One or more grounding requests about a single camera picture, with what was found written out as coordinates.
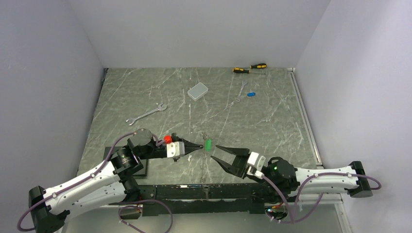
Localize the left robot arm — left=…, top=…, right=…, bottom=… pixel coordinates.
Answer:
left=29, top=128, right=204, bottom=233

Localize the purple cable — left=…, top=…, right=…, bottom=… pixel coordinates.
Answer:
left=262, top=172, right=382, bottom=225
left=17, top=131, right=174, bottom=233

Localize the upper yellow black screwdriver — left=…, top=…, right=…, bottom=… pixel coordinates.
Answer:
left=250, top=63, right=267, bottom=69

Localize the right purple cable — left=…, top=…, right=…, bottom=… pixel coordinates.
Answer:
left=262, top=172, right=382, bottom=225

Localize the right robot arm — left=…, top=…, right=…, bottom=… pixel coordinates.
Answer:
left=213, top=145, right=373, bottom=201

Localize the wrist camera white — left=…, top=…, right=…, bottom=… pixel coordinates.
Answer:
left=163, top=135, right=186, bottom=159
left=246, top=152, right=266, bottom=179

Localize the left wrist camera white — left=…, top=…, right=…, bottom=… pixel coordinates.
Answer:
left=163, top=135, right=186, bottom=159

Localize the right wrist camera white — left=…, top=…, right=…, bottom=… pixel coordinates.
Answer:
left=246, top=152, right=266, bottom=179

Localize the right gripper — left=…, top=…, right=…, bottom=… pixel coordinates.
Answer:
left=210, top=145, right=274, bottom=187

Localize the large silver wrench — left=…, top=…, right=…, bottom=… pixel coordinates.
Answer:
left=125, top=102, right=168, bottom=126

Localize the small silver wrench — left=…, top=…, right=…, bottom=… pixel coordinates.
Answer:
left=235, top=80, right=247, bottom=103

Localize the yellow black screwdriver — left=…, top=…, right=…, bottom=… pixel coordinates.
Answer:
left=232, top=67, right=266, bottom=75
left=250, top=63, right=267, bottom=69

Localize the lower yellow black screwdriver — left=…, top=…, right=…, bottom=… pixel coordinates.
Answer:
left=232, top=67, right=266, bottom=75

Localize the clear plastic box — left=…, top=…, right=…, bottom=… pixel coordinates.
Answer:
left=187, top=83, right=208, bottom=101

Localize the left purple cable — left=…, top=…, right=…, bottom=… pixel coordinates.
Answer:
left=17, top=131, right=174, bottom=233

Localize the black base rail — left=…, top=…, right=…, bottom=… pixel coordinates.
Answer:
left=121, top=181, right=282, bottom=216

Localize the green tagged key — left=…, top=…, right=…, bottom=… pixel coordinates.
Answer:
left=204, top=139, right=212, bottom=151

